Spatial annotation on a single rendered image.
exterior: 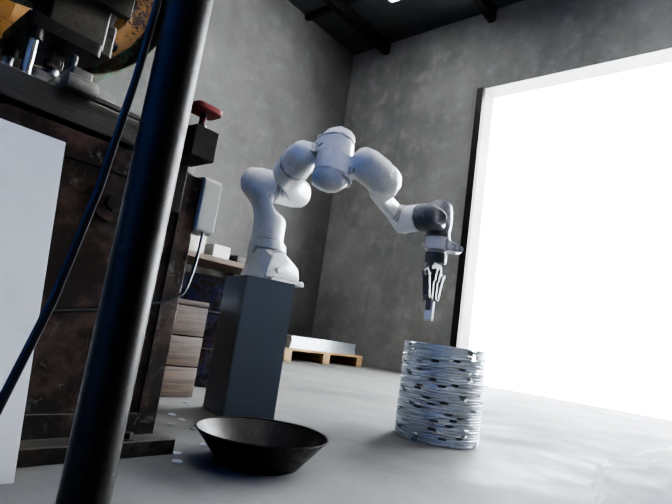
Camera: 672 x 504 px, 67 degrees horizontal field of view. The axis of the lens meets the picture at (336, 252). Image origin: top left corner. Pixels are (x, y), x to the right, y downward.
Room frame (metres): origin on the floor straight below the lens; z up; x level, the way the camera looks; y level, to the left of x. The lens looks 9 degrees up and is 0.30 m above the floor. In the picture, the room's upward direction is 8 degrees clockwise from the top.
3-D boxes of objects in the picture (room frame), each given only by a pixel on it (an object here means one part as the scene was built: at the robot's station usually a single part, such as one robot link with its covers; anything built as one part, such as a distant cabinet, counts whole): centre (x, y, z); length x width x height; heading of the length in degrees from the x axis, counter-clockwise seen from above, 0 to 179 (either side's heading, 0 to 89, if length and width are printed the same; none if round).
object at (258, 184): (1.73, 0.28, 0.71); 0.18 x 0.11 x 0.25; 113
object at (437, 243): (1.74, -0.37, 0.66); 0.13 x 0.12 x 0.05; 49
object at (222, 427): (1.18, 0.10, 0.04); 0.30 x 0.30 x 0.07
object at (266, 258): (1.77, 0.21, 0.52); 0.22 x 0.19 x 0.14; 123
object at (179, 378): (1.92, 0.72, 0.18); 0.40 x 0.38 x 0.35; 136
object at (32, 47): (1.03, 0.72, 0.81); 0.02 x 0.02 x 0.14
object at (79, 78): (1.02, 0.61, 0.76); 0.17 x 0.06 x 0.10; 48
